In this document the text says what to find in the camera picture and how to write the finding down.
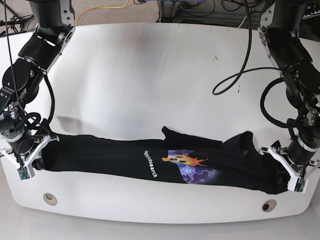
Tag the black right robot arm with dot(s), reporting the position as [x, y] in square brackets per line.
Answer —
[55, 25]

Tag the table grommet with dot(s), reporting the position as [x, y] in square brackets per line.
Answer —
[50, 199]
[269, 205]

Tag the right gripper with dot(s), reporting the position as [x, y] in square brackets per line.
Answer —
[27, 149]

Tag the left table grommet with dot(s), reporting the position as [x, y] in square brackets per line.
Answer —
[50, 199]

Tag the black tripod legs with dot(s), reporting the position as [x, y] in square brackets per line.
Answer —
[15, 22]

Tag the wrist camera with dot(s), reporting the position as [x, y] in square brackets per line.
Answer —
[25, 172]
[297, 184]

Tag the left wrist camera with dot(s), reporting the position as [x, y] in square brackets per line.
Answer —
[297, 184]

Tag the black printed T-shirt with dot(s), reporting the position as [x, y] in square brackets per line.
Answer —
[178, 158]

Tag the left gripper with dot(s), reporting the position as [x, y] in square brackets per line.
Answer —
[296, 156]

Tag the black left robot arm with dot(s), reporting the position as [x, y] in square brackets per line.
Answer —
[278, 31]

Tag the right table grommet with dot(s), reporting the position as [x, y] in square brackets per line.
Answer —
[269, 205]

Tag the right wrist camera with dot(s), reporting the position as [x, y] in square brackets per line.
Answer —
[25, 172]

